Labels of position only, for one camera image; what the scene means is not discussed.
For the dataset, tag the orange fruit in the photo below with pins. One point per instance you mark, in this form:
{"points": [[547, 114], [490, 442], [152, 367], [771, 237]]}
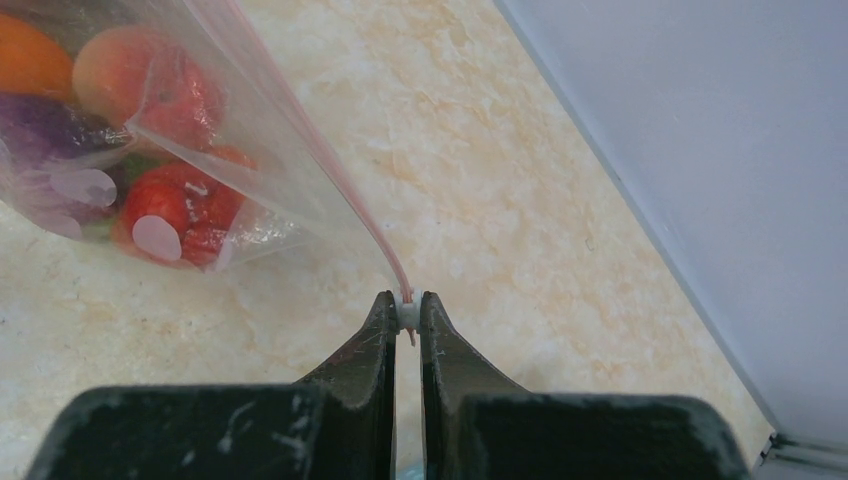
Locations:
{"points": [[33, 63]]}

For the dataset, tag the peach fruit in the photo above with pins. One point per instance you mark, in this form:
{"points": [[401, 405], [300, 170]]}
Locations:
{"points": [[110, 71]]}

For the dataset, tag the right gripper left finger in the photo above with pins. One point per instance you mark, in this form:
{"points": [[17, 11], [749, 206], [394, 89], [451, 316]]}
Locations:
{"points": [[336, 422]]}

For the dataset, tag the clear zip top bag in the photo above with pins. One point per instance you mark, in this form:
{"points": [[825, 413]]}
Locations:
{"points": [[214, 98]]}

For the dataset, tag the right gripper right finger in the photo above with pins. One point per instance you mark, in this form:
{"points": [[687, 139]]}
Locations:
{"points": [[480, 424]]}

